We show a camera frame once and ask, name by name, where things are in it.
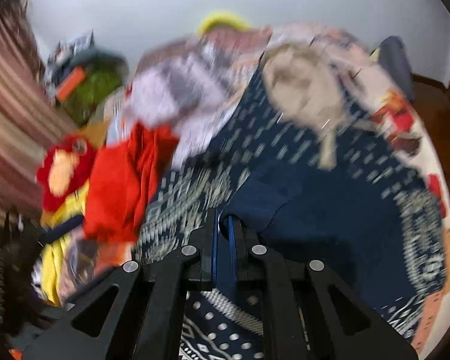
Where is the navy patterned cloth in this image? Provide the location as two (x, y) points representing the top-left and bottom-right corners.
(136, 70), (446, 359)

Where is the yellow garment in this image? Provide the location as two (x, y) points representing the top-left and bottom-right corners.
(40, 181), (89, 306)

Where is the red garment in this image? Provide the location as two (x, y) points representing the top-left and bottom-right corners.
(82, 121), (181, 245)

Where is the red plush toy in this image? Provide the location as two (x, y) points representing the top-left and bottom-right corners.
(35, 135), (97, 212)

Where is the beige garment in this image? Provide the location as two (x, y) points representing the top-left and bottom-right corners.
(260, 43), (356, 170)

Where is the green camouflage bag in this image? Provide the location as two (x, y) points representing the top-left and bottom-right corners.
(62, 69), (122, 126)

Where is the printed bed sheet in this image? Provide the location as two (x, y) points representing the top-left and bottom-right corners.
(59, 22), (450, 308)

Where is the grey backpack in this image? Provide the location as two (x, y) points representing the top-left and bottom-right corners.
(377, 36), (416, 103)

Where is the yellow round object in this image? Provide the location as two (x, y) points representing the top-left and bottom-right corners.
(196, 10), (252, 36)

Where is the orange strap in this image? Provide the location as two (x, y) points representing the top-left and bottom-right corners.
(55, 66), (89, 103)

